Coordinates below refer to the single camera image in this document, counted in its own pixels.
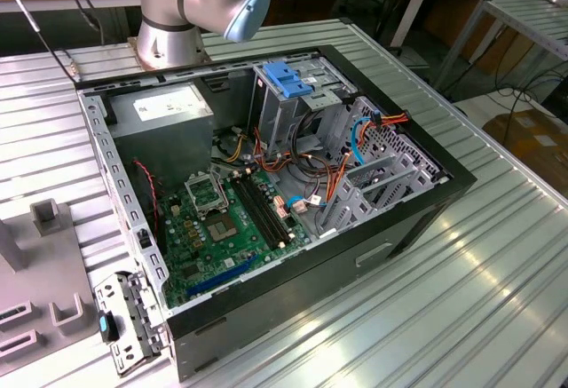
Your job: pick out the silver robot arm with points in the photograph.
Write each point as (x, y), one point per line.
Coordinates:
(177, 6)

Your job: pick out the grey metal disk bay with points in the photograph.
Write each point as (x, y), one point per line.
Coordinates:
(390, 184)

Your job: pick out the black RAM slot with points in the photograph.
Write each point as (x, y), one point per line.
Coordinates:
(254, 211)
(267, 209)
(260, 210)
(273, 207)

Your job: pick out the grey metal drive cage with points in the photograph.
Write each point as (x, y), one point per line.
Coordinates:
(273, 117)

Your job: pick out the green motherboard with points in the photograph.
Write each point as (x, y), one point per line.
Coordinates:
(231, 250)

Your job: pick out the blue plastic drive latch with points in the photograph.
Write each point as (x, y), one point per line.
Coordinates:
(284, 79)

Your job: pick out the black open PC case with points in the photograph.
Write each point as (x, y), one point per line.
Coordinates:
(284, 281)

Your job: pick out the blue expansion slot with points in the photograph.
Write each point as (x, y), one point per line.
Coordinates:
(222, 278)

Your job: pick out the grey power supply unit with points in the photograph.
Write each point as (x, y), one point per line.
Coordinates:
(164, 144)

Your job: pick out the black latch with blue tab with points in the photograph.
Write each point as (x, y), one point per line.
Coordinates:
(106, 326)

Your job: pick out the flat brown cardboard box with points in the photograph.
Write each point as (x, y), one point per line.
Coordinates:
(532, 139)

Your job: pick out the grey plastic parts rack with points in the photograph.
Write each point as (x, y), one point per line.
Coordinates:
(44, 263)

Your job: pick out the metal slat side table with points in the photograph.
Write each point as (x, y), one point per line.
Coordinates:
(532, 19)

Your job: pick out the metal card retainer bracket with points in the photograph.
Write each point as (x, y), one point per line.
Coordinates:
(133, 321)

